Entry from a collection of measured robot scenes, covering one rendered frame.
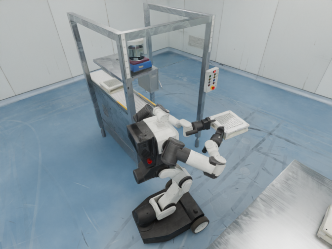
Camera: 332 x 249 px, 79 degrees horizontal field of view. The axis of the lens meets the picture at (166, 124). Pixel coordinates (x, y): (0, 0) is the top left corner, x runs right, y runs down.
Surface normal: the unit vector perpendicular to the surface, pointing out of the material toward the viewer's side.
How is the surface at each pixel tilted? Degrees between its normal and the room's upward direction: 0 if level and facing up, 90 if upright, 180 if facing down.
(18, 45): 90
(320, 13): 90
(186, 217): 0
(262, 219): 0
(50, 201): 0
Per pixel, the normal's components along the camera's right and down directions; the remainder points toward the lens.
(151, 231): -0.02, -0.78
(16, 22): 0.69, 0.44
